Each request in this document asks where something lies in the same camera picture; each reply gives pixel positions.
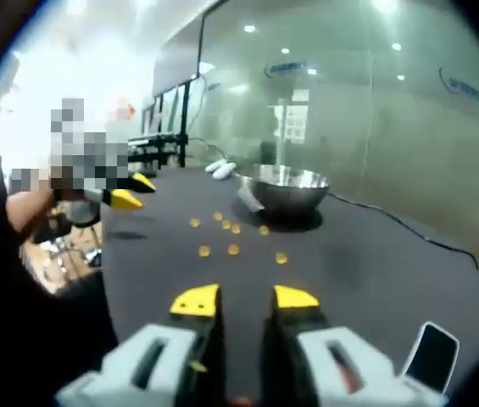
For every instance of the person in black shirt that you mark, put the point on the person in black shirt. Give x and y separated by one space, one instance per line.
65 330

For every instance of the stainless steel bowl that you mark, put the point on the stainless steel bowl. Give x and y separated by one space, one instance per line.
283 191

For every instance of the white handheld controller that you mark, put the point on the white handheld controller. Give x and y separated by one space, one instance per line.
226 170
215 166

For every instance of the yellow QQ candies group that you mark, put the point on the yellow QQ candies group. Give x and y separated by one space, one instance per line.
233 249

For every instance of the dark grey table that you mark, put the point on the dark grey table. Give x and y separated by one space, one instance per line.
349 271

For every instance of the black metal rack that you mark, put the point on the black metal rack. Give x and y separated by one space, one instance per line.
185 127

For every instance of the smartphone in teal case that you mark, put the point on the smartphone in teal case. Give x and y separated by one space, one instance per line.
434 354

